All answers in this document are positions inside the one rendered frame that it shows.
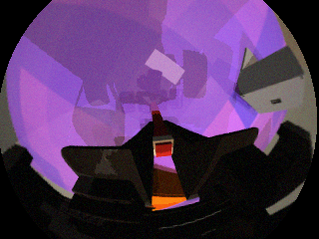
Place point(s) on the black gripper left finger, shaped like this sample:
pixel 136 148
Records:
pixel 134 160

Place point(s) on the red peg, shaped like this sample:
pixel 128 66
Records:
pixel 163 141

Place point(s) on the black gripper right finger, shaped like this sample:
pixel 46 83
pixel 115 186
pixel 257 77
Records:
pixel 196 155

